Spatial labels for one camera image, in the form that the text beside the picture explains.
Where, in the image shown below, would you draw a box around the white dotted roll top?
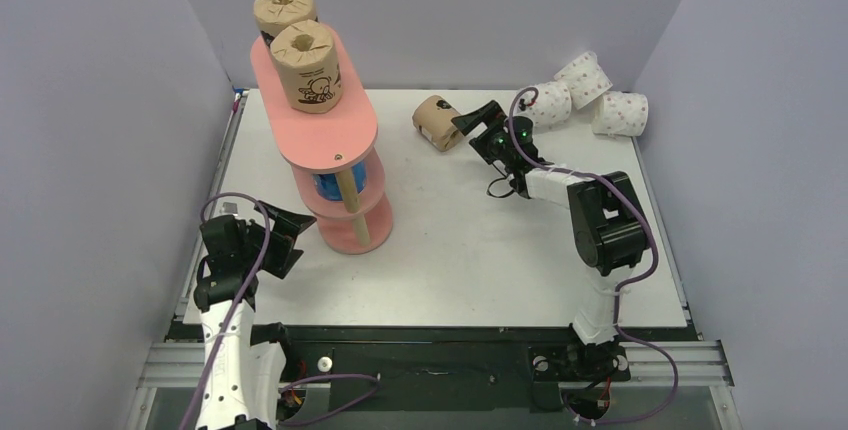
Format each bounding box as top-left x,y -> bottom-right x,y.
554,51 -> 613,110

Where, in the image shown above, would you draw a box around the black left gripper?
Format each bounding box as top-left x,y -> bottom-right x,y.
239,202 -> 315,277

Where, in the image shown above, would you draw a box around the brown paper roll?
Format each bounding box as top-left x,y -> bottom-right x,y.
253,0 -> 318,47

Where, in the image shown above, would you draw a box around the pink three-tier shelf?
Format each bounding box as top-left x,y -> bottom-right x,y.
250,29 -> 393,255

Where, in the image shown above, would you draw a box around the white dotted roll left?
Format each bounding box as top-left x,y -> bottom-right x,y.
523,81 -> 572,131

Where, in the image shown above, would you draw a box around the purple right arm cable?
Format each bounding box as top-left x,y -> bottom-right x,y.
508,86 -> 680,428

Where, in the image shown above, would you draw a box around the white dotted roll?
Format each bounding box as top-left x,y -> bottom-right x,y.
590,91 -> 649,137
523,81 -> 572,131
554,51 -> 613,110

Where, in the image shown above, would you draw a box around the blue roll sideways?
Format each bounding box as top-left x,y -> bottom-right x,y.
313,161 -> 367,201

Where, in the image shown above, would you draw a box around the white dotted roll right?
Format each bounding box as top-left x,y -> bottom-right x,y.
590,91 -> 649,137

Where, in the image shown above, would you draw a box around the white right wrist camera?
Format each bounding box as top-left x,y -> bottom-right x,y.
518,97 -> 537,113

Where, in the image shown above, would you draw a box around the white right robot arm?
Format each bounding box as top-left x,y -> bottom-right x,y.
451,101 -> 650,377

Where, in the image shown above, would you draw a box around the brown roll front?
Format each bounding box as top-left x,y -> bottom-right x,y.
270,20 -> 343,114

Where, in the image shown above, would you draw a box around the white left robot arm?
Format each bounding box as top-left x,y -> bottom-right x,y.
192,201 -> 316,429

